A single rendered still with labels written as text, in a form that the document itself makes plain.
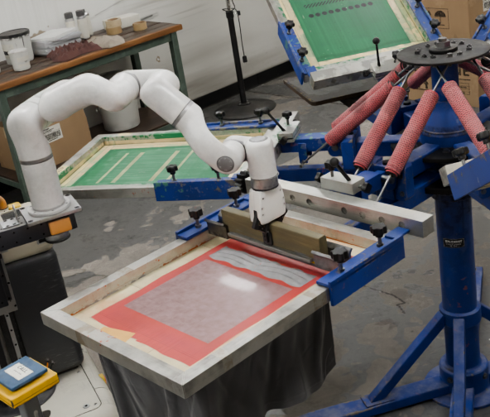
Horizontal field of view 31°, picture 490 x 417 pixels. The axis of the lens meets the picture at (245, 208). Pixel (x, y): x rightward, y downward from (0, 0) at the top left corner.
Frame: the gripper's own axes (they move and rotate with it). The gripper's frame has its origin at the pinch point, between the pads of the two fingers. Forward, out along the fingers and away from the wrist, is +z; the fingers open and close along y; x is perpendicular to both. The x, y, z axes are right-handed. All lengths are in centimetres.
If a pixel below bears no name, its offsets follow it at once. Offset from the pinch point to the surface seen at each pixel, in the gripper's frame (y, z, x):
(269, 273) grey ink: 9.1, 5.9, 6.6
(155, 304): 36.6, 6.7, -9.1
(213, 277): 18.0, 6.6, -6.2
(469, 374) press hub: -80, 91, 7
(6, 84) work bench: -93, 18, -317
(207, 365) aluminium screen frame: 51, 3, 29
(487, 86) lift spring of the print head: -79, -21, 20
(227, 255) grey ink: 7.6, 6.0, -11.8
